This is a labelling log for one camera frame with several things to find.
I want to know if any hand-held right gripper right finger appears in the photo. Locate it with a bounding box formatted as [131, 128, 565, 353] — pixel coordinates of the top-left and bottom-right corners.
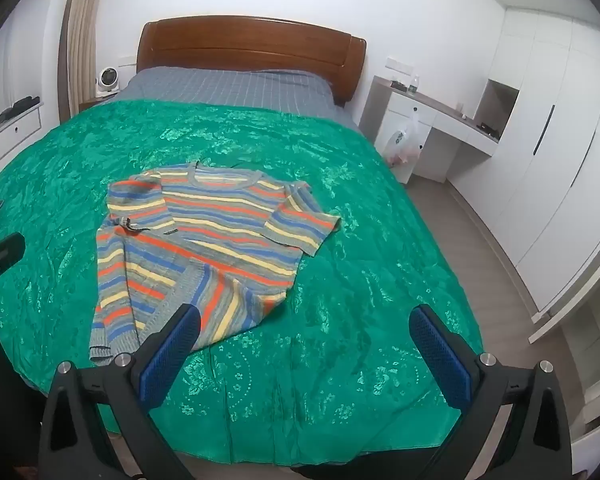
[409, 304, 573, 480]

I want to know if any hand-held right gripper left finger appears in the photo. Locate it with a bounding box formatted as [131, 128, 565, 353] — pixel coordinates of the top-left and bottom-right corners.
[39, 303, 202, 480]

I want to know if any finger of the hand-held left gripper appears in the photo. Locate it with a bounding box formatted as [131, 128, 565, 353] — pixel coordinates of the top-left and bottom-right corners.
[0, 232, 27, 283]

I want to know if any striped knit sweater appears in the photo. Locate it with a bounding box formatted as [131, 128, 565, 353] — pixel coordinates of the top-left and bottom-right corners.
[89, 161, 342, 367]

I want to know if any dark clothes pile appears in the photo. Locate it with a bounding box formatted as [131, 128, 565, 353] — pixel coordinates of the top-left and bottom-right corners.
[0, 96, 41, 123]

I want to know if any white dresser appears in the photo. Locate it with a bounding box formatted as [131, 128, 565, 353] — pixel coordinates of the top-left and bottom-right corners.
[0, 101, 45, 181]

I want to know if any green patterned blanket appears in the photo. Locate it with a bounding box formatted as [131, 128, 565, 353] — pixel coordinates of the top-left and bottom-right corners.
[0, 100, 483, 466]

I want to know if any brown nightstand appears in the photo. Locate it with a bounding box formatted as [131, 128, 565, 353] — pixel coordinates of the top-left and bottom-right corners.
[78, 95, 121, 112]

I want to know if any small white fan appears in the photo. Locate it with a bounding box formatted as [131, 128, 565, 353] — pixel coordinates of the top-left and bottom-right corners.
[96, 66, 122, 97]

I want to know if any beige curtain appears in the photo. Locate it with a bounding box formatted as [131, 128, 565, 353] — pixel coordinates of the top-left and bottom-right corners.
[57, 0, 112, 123]

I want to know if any clear plastic bag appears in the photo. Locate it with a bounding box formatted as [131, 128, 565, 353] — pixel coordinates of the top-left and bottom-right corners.
[384, 109, 425, 168]

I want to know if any white wardrobe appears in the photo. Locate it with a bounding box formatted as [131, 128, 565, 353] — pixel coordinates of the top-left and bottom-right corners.
[447, 5, 600, 316]

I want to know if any white desk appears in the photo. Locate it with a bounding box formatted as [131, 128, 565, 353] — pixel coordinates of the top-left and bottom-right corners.
[358, 76, 501, 185]

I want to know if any grey checked bed sheet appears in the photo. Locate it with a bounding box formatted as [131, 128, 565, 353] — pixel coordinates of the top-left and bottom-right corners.
[102, 67, 366, 133]

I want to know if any brown wooden headboard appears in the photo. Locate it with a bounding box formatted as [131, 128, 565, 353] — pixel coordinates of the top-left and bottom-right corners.
[136, 15, 367, 107]

